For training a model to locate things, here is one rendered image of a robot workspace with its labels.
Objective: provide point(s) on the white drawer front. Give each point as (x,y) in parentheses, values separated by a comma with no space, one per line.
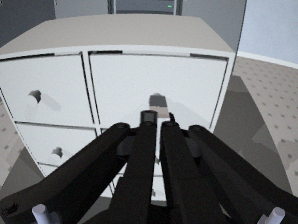
(48,168)
(59,142)
(157,168)
(123,84)
(158,186)
(59,83)

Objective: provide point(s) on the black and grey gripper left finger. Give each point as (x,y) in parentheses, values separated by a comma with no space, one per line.
(72,188)

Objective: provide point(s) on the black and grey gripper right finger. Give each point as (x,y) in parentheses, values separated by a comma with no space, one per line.
(244,192)

